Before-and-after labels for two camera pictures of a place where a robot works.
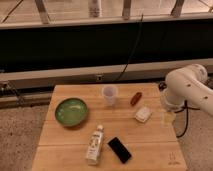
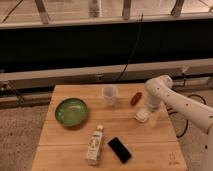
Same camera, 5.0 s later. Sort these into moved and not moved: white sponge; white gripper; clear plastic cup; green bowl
Moved: white gripper
Not moved: clear plastic cup; green bowl; white sponge
